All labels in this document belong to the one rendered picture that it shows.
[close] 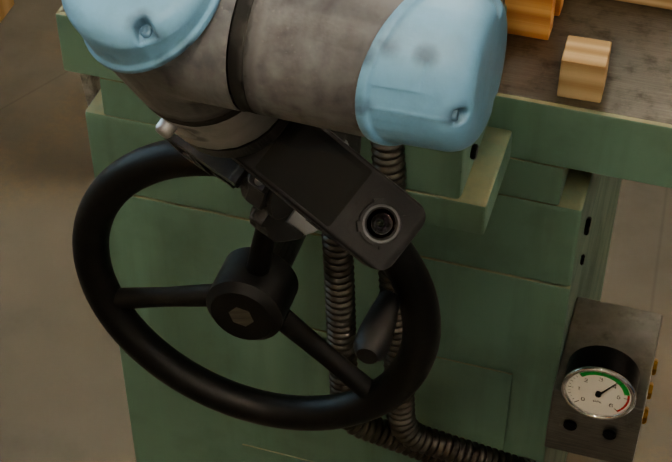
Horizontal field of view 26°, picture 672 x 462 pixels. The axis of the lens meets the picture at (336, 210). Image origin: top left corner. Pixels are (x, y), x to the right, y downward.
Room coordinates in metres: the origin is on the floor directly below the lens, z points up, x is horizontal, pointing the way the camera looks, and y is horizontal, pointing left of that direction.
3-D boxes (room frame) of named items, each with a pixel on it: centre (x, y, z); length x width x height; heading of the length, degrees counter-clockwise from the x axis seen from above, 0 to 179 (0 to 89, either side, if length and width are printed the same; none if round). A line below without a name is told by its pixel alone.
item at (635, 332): (0.88, -0.25, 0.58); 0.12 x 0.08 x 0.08; 163
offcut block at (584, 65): (0.90, -0.19, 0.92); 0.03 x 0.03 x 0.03; 75
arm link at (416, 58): (0.55, -0.02, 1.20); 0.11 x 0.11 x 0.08; 70
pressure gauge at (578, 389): (0.81, -0.22, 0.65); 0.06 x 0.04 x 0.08; 73
